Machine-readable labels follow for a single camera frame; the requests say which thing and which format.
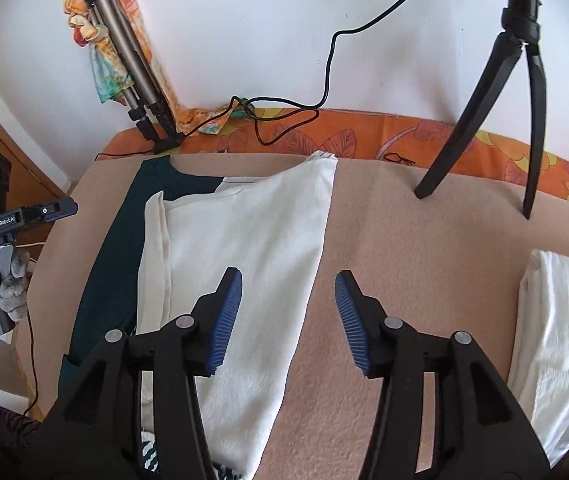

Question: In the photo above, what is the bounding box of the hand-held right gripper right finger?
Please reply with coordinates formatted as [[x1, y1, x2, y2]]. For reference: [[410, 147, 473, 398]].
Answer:
[[333, 270, 550, 480]]

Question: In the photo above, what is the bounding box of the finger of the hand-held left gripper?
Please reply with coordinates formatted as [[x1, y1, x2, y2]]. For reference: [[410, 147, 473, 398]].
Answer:
[[17, 198, 79, 224]]

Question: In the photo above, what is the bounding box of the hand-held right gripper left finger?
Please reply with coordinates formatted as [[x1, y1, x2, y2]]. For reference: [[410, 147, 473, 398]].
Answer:
[[29, 266, 243, 480]]

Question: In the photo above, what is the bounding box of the teal and cream printed t-shirt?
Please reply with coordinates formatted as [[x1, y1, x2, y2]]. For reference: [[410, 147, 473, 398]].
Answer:
[[59, 152, 338, 480]]

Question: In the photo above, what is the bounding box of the wooden cabinet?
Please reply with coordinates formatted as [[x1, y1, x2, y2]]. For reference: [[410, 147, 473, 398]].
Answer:
[[0, 62, 70, 211]]

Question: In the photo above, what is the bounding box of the beige blanket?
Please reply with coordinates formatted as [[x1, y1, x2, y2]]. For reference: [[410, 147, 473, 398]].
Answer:
[[0, 152, 569, 480]]

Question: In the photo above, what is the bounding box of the colourful patterned scarf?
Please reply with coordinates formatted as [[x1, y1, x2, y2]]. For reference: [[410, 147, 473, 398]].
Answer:
[[62, 0, 255, 136]]

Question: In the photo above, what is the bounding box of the folded silver tripod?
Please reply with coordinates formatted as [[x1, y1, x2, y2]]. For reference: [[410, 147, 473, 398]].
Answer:
[[82, 0, 185, 153]]

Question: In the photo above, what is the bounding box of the orange floral bedsheet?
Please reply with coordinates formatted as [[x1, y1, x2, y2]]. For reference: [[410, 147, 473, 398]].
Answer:
[[99, 107, 569, 211]]

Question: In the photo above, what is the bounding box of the dark patterned shoe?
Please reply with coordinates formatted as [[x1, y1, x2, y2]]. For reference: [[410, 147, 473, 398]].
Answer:
[[0, 404, 40, 456]]

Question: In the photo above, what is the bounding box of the folded white shirt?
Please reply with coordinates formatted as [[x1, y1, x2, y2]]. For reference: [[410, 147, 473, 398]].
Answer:
[[507, 249, 569, 468]]

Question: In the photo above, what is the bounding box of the black mini tripod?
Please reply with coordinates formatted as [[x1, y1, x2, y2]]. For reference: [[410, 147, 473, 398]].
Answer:
[[413, 0, 553, 220]]

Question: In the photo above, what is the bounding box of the thin black cable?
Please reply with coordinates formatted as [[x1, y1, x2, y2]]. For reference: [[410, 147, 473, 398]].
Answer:
[[14, 260, 41, 417]]

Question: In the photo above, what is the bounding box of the black ring light cable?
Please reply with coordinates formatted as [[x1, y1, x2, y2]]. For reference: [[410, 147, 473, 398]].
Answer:
[[95, 0, 454, 161]]

